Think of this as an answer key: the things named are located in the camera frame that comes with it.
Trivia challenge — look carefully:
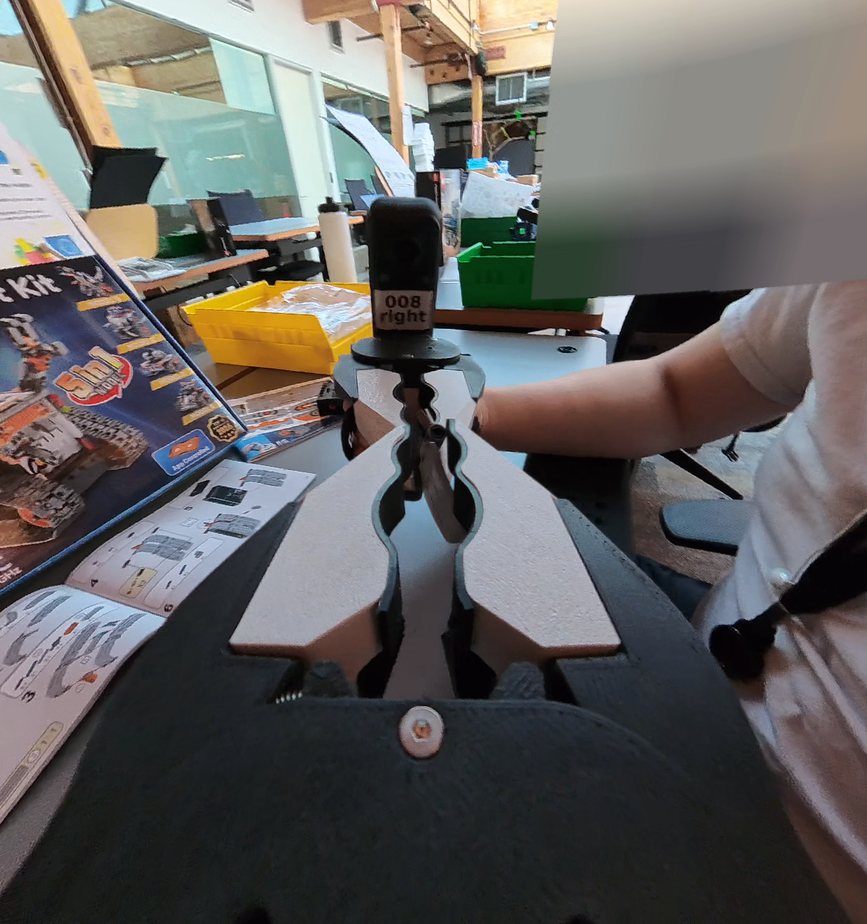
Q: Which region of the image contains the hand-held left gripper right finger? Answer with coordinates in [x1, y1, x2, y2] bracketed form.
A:
[440, 419, 622, 697]

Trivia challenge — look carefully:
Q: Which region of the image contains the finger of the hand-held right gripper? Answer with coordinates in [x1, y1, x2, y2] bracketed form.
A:
[343, 368, 423, 463]
[422, 368, 485, 434]

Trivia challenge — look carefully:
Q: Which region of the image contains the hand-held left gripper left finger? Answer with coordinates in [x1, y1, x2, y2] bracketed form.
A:
[229, 421, 414, 697]

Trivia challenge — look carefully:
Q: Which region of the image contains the grey curved toy panel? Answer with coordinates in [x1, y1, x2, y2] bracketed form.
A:
[404, 421, 474, 544]

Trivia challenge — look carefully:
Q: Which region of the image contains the person's right forearm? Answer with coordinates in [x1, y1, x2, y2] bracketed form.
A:
[477, 339, 813, 459]

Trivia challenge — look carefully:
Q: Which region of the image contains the grey desk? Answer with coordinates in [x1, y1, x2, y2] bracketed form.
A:
[0, 328, 608, 924]

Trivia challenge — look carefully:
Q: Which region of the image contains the printed task instruction sheet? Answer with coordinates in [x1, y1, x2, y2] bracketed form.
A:
[0, 87, 98, 275]

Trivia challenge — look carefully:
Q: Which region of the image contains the black toy set box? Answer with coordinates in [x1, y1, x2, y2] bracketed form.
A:
[413, 169, 465, 218]

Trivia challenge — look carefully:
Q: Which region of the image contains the white water bottle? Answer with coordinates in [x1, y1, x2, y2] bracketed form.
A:
[316, 196, 358, 284]

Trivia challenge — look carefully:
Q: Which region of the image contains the green plastic bin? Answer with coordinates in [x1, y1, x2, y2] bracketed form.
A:
[461, 215, 539, 250]
[456, 242, 600, 313]

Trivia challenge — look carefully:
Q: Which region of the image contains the curled white paper sheet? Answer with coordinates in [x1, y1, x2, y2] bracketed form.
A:
[324, 103, 416, 197]

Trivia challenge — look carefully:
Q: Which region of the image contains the clear plastic bag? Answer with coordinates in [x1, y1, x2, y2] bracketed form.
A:
[249, 283, 373, 336]

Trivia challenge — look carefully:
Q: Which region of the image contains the brown cardboard sheet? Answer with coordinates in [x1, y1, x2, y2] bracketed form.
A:
[209, 361, 333, 398]

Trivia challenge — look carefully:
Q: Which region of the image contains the yellow plastic bin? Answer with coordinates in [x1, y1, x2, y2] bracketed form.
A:
[182, 280, 375, 376]

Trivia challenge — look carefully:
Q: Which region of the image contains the black mesh office chair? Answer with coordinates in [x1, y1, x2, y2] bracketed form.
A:
[610, 292, 730, 365]

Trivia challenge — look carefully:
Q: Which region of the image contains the blue robot kit box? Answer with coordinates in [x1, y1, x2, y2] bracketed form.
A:
[0, 254, 248, 615]

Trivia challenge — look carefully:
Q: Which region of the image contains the cardboard box with black flap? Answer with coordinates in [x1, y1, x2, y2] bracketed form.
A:
[87, 144, 168, 262]

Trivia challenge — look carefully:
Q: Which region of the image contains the open instruction booklet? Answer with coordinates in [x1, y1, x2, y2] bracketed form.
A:
[0, 458, 317, 860]

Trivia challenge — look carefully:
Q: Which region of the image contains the person's white shirt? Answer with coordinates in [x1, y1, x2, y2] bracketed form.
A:
[693, 278, 867, 903]

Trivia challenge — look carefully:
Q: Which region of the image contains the black neck strap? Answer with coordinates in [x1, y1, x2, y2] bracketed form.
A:
[708, 473, 867, 683]

